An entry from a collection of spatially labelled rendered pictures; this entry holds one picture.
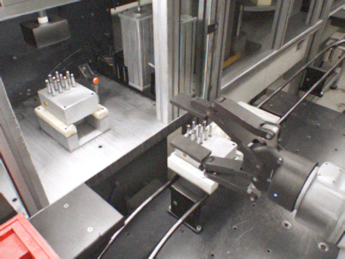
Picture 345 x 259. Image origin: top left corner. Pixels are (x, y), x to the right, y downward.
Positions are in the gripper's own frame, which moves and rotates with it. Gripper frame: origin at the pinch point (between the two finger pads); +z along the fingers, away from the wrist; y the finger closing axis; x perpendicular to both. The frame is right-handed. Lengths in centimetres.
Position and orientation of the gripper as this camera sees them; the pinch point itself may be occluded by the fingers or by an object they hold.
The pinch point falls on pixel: (187, 125)
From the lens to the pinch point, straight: 49.5
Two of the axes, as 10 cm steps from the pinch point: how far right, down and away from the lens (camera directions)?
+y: 0.0, -7.9, -6.1
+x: -6.7, 4.5, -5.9
